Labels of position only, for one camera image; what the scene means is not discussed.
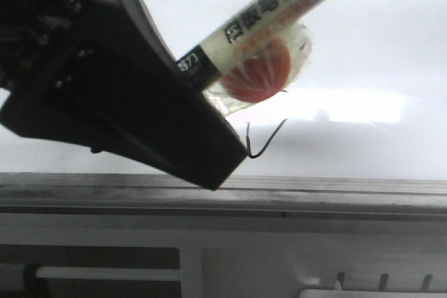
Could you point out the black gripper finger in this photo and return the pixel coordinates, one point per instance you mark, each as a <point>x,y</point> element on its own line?
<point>96,73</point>

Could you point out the grey whiteboard frame rail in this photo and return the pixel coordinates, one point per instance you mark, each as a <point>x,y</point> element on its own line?
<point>239,193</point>

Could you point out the black and white whiteboard marker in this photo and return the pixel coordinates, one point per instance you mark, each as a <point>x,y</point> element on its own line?
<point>252,56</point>

